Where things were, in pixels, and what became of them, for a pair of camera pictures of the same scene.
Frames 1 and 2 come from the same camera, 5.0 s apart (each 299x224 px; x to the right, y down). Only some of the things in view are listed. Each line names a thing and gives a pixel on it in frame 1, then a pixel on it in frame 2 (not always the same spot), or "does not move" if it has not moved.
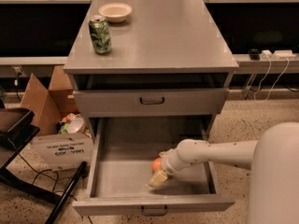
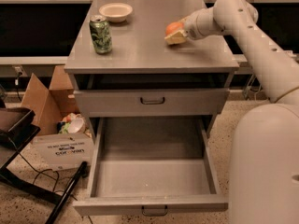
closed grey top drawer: x=149 y=103 does not move
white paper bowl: x=115 y=12 does not move
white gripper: x=167 y=164 -> x=193 y=27
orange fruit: x=156 y=164 -> x=174 y=27
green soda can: x=99 y=27 does not move
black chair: x=17 y=125 does not move
